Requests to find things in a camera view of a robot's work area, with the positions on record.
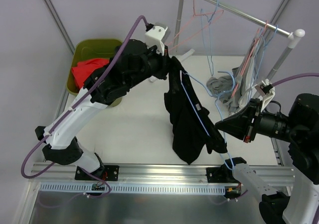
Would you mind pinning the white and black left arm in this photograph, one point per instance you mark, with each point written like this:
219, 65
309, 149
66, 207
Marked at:
133, 62

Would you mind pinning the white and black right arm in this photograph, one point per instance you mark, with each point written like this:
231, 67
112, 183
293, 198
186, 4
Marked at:
300, 130

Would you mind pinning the grey tank top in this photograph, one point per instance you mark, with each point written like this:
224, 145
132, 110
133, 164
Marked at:
224, 83

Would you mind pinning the red tank top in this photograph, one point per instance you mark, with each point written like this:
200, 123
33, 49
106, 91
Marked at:
84, 69

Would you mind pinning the olive green plastic basket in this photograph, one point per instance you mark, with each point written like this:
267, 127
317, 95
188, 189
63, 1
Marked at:
90, 49

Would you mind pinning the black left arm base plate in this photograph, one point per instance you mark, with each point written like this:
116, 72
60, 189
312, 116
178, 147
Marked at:
107, 173

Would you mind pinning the silver and white clothes rack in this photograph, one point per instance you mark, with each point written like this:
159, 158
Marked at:
293, 37

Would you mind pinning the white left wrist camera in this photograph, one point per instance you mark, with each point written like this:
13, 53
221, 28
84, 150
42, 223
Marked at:
156, 35

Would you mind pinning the black tank top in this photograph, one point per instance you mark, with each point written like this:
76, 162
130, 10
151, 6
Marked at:
191, 126

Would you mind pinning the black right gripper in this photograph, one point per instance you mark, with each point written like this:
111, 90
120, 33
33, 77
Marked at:
252, 119

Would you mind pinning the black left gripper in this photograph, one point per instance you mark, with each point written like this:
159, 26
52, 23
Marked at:
164, 63

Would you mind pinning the white garment on rack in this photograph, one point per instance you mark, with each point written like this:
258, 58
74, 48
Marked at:
246, 91

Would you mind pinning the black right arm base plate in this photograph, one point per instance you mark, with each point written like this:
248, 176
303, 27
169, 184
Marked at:
220, 175

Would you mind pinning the aluminium frame rail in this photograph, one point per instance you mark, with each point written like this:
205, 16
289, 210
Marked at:
169, 174

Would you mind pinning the white slotted cable duct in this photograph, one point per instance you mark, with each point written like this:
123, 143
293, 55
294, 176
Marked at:
129, 188

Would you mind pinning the light blue wire hanger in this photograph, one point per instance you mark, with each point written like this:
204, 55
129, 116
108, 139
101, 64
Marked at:
208, 52

